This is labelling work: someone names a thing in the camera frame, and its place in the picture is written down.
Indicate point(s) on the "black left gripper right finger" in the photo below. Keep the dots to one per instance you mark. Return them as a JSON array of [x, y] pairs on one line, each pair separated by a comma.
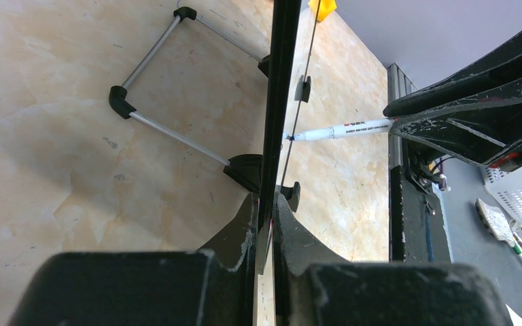
[[316, 286]]

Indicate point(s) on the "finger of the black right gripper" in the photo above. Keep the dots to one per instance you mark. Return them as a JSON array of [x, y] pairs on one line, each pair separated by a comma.
[[499, 73], [483, 134]]

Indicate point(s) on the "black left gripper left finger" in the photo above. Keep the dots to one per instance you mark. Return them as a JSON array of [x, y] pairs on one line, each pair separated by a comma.
[[213, 285]]

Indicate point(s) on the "blue capped whiteboard marker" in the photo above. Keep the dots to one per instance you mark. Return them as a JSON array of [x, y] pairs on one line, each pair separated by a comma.
[[344, 130]]

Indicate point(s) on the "small whiteboard black frame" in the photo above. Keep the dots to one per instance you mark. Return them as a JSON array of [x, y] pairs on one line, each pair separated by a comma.
[[289, 85]]

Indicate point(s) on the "yellow folded garment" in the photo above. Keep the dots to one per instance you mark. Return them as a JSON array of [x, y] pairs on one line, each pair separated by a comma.
[[322, 8]]

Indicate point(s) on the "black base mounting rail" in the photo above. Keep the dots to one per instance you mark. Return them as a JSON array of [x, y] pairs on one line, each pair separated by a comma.
[[417, 228]]

